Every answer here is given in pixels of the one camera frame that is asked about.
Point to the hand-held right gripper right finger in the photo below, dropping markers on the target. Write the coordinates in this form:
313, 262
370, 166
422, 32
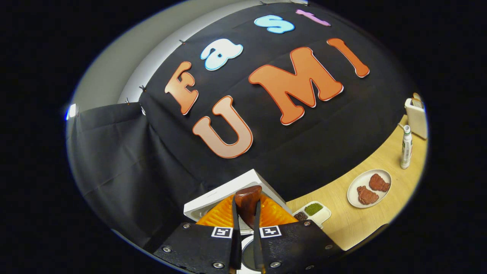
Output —
257, 243

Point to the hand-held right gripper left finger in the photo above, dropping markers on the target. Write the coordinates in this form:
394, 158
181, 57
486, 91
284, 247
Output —
236, 236

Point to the brown wooden spoon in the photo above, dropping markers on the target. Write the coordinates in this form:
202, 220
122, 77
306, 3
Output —
247, 201

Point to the white rice cooker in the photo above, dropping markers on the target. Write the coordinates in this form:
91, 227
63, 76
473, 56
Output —
220, 194

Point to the white compartment grain dish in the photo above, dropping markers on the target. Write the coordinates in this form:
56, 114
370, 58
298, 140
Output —
321, 217

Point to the black backdrop cloth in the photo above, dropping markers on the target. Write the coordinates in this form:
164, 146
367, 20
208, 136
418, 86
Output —
152, 160

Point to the white oval plate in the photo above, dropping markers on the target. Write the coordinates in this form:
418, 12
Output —
357, 182

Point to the brown meat piece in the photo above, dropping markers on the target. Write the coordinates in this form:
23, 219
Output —
367, 196
379, 183

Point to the white drink bottle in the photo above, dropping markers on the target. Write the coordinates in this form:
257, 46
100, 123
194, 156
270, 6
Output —
406, 150

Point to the white toaster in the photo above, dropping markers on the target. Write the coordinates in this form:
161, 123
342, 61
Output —
416, 118

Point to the toasted bread slice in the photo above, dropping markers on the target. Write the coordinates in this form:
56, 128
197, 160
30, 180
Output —
417, 99

